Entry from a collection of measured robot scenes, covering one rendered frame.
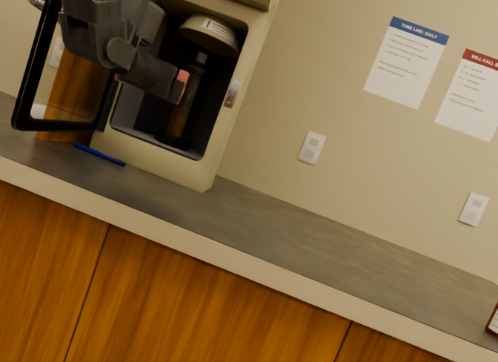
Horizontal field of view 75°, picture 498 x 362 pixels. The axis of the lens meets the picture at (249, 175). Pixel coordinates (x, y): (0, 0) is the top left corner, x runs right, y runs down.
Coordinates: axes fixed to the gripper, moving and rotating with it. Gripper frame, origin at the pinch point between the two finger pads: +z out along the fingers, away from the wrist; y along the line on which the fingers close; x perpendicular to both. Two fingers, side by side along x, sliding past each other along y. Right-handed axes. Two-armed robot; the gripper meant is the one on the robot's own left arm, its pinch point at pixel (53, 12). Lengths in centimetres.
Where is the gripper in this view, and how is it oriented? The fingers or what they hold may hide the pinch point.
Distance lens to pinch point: 75.3
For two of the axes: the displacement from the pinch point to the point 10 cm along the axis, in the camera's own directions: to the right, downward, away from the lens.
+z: 1.0, 9.9, 0.9
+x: 0.1, 0.9, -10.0
